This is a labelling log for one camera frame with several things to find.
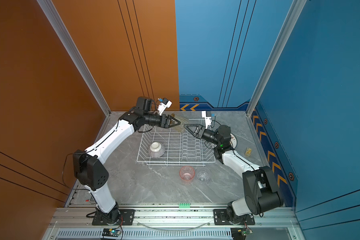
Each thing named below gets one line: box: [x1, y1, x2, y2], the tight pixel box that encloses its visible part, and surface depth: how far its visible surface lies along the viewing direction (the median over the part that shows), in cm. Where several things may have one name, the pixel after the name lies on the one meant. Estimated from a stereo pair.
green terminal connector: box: [179, 203, 191, 209], surface depth 79 cm
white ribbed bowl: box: [148, 142, 165, 158], surface depth 93 cm
